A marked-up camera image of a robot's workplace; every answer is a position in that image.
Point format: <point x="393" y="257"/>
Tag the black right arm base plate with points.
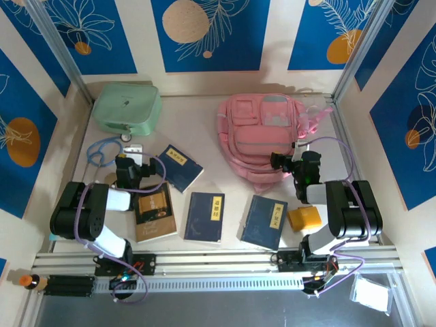
<point x="287" y="262"/>

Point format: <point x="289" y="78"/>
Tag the aluminium mounting rail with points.
<point x="218" y="260"/>

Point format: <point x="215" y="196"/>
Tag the aluminium side rail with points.
<point x="340" y="129"/>

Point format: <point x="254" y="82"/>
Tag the mint green zip pouch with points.
<point x="126" y="109"/>

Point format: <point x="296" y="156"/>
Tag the black ribbed block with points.
<point x="68" y="285"/>

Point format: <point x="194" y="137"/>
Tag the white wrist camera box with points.
<point x="133" y="149"/>
<point x="301" y="144"/>

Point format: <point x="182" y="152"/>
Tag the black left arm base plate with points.
<point x="150" y="264"/>

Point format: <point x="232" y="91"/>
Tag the pink student backpack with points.
<point x="262" y="136"/>

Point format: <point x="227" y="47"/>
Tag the beige round disc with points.
<point x="109" y="178"/>

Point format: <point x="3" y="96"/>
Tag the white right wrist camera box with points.
<point x="301" y="144"/>

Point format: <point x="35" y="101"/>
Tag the navy book yellow label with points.
<point x="262" y="221"/>
<point x="180" y="170"/>
<point x="201" y="218"/>

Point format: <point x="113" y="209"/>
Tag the teal tissue packet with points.
<point x="53" y="236"/>

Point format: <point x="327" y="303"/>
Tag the brown bottle orange cap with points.
<point x="34" y="282"/>

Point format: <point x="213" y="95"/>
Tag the aluminium frame post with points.
<point x="59" y="51"/>
<point x="361" y="51"/>

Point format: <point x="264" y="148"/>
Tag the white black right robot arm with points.
<point x="361" y="211"/>

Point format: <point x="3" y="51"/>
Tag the brown book gold cover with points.
<point x="155" y="218"/>

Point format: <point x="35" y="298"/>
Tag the yellow orange box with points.
<point x="303" y="218"/>

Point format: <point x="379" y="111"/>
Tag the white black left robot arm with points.
<point x="75" y="211"/>

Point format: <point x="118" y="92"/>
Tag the blue stethoscope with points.
<point x="126" y="137"/>

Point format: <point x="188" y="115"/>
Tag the clear plastic bag white packet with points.
<point x="371" y="294"/>

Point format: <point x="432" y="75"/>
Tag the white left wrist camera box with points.
<point x="133" y="149"/>

